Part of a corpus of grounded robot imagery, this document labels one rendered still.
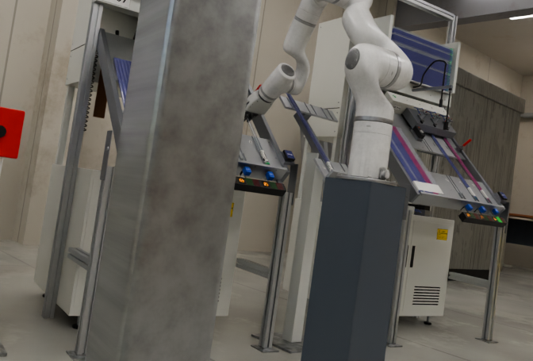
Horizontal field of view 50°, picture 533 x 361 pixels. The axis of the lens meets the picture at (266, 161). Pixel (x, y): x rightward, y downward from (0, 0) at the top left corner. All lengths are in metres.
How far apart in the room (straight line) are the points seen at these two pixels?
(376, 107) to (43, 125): 3.22
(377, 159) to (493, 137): 5.04
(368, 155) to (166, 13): 1.61
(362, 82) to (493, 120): 5.03
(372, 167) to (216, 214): 1.60
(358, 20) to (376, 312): 0.93
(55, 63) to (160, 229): 4.49
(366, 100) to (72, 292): 1.31
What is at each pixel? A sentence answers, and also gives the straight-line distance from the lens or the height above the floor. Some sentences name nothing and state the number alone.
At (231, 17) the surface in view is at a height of 0.67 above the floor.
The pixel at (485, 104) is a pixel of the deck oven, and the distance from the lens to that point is 6.59.
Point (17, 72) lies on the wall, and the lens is 4.80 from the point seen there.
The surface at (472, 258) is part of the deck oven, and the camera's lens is 6.57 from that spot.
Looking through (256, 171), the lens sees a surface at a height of 0.70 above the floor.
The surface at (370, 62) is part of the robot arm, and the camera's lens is 1.76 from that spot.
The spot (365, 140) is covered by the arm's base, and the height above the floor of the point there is 0.83.
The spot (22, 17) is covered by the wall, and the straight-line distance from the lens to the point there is 4.86.
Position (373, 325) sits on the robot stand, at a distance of 1.80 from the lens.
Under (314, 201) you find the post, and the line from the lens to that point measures 2.51.
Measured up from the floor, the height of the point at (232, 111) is 0.65.
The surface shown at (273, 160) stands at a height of 0.76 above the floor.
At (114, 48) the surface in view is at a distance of 2.49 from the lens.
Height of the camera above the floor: 0.62
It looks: 3 degrees up
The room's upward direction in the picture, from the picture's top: 8 degrees clockwise
